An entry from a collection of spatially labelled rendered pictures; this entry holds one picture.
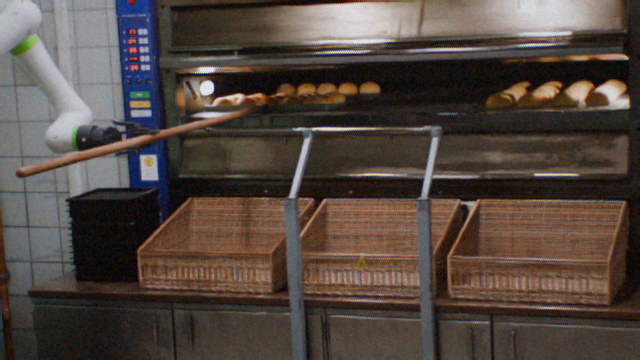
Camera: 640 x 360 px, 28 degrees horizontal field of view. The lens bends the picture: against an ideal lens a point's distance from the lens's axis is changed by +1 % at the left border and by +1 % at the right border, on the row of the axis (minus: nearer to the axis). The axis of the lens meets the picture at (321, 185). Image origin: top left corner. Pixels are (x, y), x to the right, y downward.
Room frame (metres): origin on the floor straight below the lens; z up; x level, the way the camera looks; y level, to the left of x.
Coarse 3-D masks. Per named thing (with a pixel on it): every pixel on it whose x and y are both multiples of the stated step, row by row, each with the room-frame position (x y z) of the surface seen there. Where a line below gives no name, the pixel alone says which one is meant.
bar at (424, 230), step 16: (208, 128) 4.71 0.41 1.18; (256, 128) 4.64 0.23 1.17; (272, 128) 4.62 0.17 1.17; (288, 128) 4.60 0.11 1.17; (304, 128) 4.57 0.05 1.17; (320, 128) 4.55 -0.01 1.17; (336, 128) 4.53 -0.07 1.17; (352, 128) 4.51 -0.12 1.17; (368, 128) 4.49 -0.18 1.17; (384, 128) 4.47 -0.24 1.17; (400, 128) 4.45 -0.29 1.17; (416, 128) 4.43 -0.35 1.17; (432, 128) 4.40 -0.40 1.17; (304, 144) 4.54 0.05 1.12; (432, 144) 4.38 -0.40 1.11; (304, 160) 4.49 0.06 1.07; (432, 160) 4.32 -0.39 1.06; (288, 208) 4.35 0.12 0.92; (416, 208) 4.20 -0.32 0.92; (288, 224) 4.35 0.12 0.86; (288, 240) 4.35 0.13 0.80; (288, 256) 4.36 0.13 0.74; (432, 256) 4.21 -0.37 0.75; (288, 272) 4.36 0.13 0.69; (432, 272) 4.21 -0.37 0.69; (432, 288) 4.20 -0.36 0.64; (432, 304) 4.19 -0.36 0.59; (304, 320) 4.38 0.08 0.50; (432, 320) 4.19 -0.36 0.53; (304, 336) 4.37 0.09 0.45; (432, 336) 4.18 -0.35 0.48; (304, 352) 4.36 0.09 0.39; (432, 352) 4.18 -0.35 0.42
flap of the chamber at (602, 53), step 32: (160, 64) 5.01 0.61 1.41; (192, 64) 4.96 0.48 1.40; (224, 64) 4.92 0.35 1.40; (256, 64) 4.87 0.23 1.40; (288, 64) 4.83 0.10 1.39; (320, 64) 4.80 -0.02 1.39; (352, 64) 4.79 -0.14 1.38; (384, 64) 4.78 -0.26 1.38; (416, 64) 4.78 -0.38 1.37; (448, 64) 4.77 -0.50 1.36; (480, 64) 4.77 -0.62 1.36
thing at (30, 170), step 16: (240, 112) 4.97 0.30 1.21; (256, 112) 5.12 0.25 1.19; (176, 128) 4.45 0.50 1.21; (192, 128) 4.56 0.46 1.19; (112, 144) 4.03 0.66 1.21; (128, 144) 4.12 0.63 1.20; (48, 160) 3.69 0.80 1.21; (64, 160) 3.75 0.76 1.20; (80, 160) 3.84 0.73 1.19; (16, 176) 3.56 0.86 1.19
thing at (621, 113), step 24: (192, 120) 5.13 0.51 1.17; (240, 120) 5.06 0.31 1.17; (264, 120) 5.02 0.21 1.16; (288, 120) 4.99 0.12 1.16; (312, 120) 4.95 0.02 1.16; (336, 120) 4.92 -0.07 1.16; (360, 120) 4.89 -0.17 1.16; (384, 120) 4.85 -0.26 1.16; (408, 120) 4.82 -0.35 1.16; (432, 120) 4.79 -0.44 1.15; (456, 120) 4.76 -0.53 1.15; (480, 120) 4.73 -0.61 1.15; (504, 120) 4.70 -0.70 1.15; (528, 120) 4.67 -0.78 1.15; (552, 120) 4.64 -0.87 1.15; (576, 120) 4.61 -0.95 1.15; (600, 120) 4.58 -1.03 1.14; (624, 120) 4.55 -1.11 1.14
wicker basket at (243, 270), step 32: (192, 224) 5.08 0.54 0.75; (224, 224) 5.03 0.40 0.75; (256, 224) 4.98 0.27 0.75; (160, 256) 4.65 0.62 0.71; (192, 256) 4.60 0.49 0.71; (224, 256) 4.55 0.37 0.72; (256, 256) 4.50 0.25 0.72; (160, 288) 4.65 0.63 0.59; (192, 288) 4.60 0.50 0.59; (224, 288) 4.56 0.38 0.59; (256, 288) 4.51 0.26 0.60
